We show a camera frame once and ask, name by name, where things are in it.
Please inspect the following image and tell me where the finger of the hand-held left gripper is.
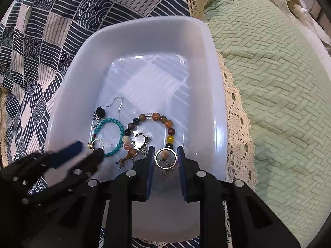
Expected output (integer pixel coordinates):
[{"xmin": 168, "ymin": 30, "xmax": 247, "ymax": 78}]
[
  {"xmin": 22, "ymin": 148, "xmax": 105, "ymax": 207},
  {"xmin": 1, "ymin": 140, "xmax": 84, "ymax": 184}
]

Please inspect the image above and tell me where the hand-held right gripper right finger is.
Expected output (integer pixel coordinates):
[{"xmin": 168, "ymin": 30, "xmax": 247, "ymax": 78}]
[{"xmin": 177, "ymin": 146, "xmax": 302, "ymax": 248}]

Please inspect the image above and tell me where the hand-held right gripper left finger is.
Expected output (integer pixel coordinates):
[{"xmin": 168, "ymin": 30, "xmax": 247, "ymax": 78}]
[{"xmin": 22, "ymin": 146, "xmax": 156, "ymax": 248}]

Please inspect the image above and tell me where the small silver charm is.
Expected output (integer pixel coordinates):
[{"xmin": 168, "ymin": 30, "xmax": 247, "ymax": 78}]
[{"xmin": 160, "ymin": 161, "xmax": 172, "ymax": 178}]

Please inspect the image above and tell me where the gold ring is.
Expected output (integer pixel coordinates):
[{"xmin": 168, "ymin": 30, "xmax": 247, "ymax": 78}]
[{"xmin": 86, "ymin": 139, "xmax": 104, "ymax": 151}]

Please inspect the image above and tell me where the silver band ring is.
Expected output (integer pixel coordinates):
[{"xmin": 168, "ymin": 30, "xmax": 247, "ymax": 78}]
[{"xmin": 155, "ymin": 148, "xmax": 178, "ymax": 167}]

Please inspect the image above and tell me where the multicolour bead bracelet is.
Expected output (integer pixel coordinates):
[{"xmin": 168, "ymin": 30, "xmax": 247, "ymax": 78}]
[{"xmin": 116, "ymin": 112, "xmax": 176, "ymax": 169}]

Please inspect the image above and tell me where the dark bead hook earring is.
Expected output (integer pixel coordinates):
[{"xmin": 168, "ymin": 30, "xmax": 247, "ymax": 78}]
[{"xmin": 92, "ymin": 97, "xmax": 125, "ymax": 121}]

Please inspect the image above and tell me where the turquoise bead bracelet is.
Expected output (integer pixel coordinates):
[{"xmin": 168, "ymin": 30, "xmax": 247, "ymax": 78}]
[{"xmin": 92, "ymin": 118, "xmax": 126, "ymax": 158}]

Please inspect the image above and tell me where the white plastic tray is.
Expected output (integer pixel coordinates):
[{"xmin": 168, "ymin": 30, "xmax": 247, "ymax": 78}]
[{"xmin": 44, "ymin": 15, "xmax": 229, "ymax": 243}]

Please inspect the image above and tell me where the green quilted blanket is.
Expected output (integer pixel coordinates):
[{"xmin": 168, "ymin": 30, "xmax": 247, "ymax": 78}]
[{"xmin": 187, "ymin": 0, "xmax": 331, "ymax": 246}]

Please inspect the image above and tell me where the navy patterned cloth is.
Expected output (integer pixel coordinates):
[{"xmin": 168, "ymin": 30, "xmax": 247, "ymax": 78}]
[{"xmin": 0, "ymin": 0, "xmax": 197, "ymax": 248}]

